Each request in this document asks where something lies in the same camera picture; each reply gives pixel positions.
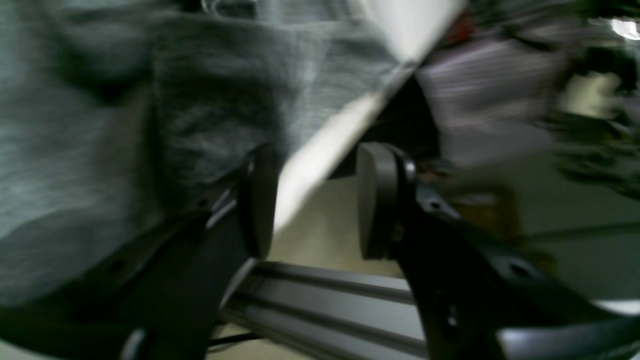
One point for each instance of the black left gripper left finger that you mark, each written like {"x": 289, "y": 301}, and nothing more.
{"x": 159, "y": 296}

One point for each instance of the grey aluminium frame rail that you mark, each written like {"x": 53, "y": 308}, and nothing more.
{"x": 328, "y": 314}

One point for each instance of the grey long-sleeve T-shirt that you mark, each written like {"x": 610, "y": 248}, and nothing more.
{"x": 117, "y": 113}

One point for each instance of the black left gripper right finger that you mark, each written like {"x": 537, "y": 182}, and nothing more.
{"x": 477, "y": 299}

